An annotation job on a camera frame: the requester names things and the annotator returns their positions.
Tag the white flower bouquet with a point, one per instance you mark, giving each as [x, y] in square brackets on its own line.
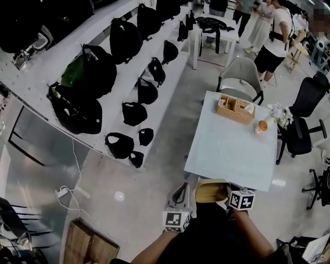
[281, 114]

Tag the black chair with star base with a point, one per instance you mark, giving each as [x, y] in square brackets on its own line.
[322, 185]

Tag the person's left forearm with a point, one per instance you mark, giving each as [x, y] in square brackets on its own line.
[154, 248]

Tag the white stepped display shelf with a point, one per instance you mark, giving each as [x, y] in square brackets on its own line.
[33, 74]

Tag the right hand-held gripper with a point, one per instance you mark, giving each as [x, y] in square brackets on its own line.
[241, 199]

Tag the green bag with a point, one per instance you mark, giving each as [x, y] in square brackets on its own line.
[73, 73]

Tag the grey upholstered chair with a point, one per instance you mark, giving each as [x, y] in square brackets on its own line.
[242, 74]

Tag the black slatted chair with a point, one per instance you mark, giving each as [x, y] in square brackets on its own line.
[15, 221]

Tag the brown cardboard box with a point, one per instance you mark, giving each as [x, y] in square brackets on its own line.
[85, 245]

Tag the small white table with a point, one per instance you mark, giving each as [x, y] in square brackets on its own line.
[227, 33]

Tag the wooden stool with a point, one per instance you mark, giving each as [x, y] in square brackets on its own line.
[296, 54]

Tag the person's black clothing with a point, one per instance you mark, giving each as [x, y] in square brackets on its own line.
[214, 237]

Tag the white power strip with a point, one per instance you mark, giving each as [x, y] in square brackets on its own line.
[62, 192]

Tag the white tissue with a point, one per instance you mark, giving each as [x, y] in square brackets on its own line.
[247, 108]

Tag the wicker basket organizer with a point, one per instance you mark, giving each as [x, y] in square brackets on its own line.
[233, 113]

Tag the black mesh office chair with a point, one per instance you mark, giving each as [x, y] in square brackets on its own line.
[301, 134]

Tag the person's right forearm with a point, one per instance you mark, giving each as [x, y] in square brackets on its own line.
[255, 234]

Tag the white sheet of paper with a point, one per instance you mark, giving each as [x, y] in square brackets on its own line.
[318, 248]

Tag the group of black bags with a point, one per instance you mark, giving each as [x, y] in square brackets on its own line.
[98, 72]

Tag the orange cup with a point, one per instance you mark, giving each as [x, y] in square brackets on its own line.
[261, 126]

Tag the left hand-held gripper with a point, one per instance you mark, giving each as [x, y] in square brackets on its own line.
[178, 219]

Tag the pale blue square table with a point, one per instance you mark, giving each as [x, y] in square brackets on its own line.
[232, 154]

